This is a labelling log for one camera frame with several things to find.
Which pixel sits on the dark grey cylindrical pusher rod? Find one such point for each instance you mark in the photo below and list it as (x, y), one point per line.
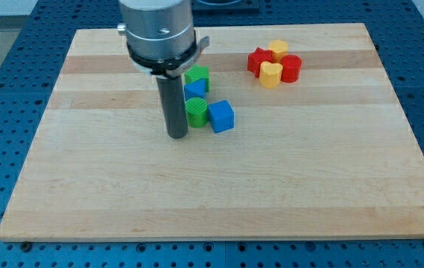
(173, 105)

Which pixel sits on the yellow heart block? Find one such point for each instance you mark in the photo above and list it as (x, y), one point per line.
(270, 74)

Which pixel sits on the green cube block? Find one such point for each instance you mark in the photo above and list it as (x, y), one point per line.
(196, 73)

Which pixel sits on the red star block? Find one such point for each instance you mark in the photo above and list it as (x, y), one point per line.
(255, 59)

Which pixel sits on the red cylinder block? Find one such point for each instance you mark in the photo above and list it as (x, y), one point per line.
(291, 68)

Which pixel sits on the green cylinder block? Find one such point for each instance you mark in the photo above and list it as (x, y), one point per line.
(197, 112)

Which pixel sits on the yellow hexagon block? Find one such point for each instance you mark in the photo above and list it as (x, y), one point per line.
(279, 49)

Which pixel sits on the wooden board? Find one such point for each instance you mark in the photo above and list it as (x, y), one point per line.
(328, 157)

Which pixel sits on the blue cube block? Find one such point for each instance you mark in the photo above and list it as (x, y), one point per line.
(221, 116)

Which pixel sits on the blue triangle block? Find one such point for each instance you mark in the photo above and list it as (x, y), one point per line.
(195, 89)

